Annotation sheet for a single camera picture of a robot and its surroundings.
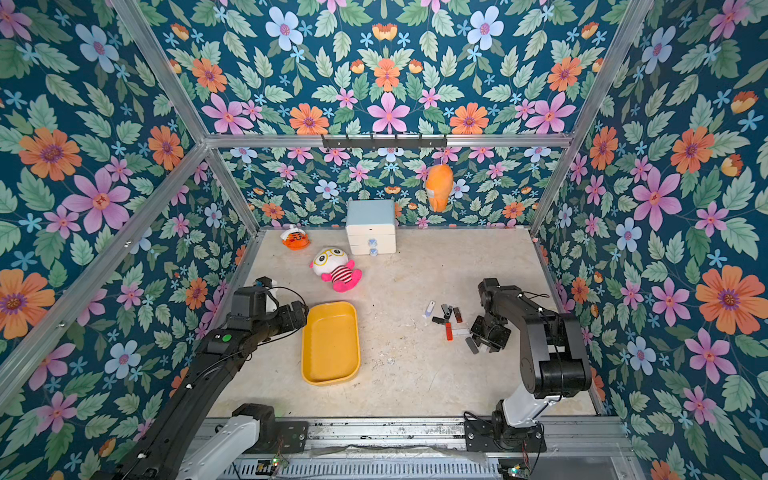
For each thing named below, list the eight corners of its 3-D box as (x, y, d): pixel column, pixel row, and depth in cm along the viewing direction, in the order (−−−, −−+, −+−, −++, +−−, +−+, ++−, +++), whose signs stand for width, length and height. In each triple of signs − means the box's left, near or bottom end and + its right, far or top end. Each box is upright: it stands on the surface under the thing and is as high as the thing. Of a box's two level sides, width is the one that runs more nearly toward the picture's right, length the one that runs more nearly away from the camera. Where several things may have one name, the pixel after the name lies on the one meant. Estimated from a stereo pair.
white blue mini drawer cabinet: (349, 258, 114) (342, 229, 102) (354, 223, 126) (349, 194, 114) (396, 258, 114) (394, 229, 102) (397, 223, 126) (396, 194, 114)
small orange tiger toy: (283, 251, 115) (278, 241, 110) (288, 237, 119) (283, 227, 115) (307, 251, 115) (303, 241, 110) (311, 237, 119) (307, 227, 115)
